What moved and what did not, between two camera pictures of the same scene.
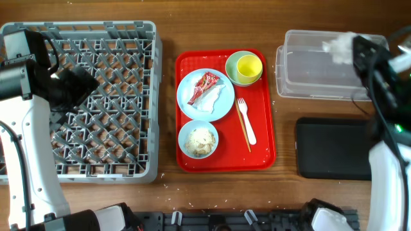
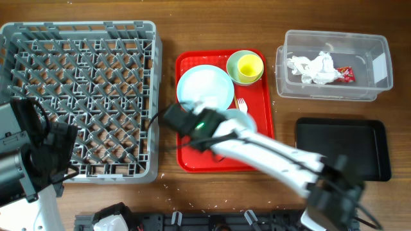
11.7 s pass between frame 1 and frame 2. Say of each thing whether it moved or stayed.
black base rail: stayed
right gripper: moved
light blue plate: stayed
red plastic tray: moved
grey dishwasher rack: stayed
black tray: stayed
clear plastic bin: stayed
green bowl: stayed
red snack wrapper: moved
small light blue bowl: moved
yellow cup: stayed
